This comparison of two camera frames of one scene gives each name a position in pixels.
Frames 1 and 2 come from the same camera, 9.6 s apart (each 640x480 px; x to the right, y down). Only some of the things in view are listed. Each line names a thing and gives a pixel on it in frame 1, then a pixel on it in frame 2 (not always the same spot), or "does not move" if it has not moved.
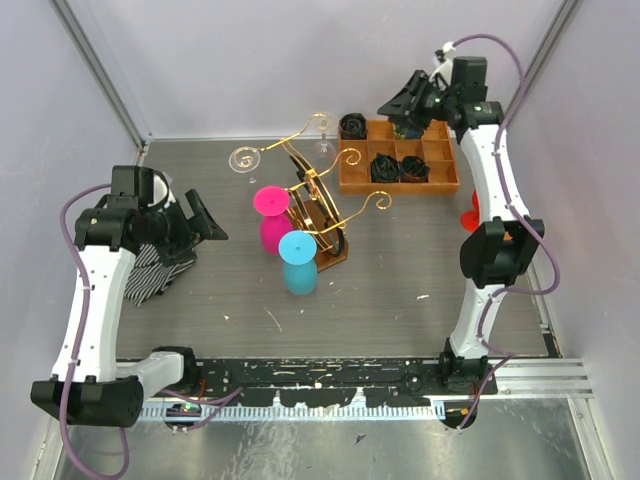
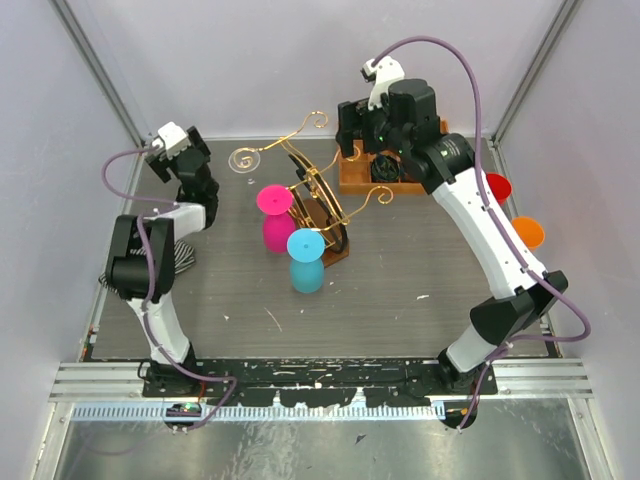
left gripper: (179, 250) → (170, 158)
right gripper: (397, 103) → (355, 115)
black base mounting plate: (389, 381) does not move
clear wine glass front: (244, 159) does not move
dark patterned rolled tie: (384, 169) does not move
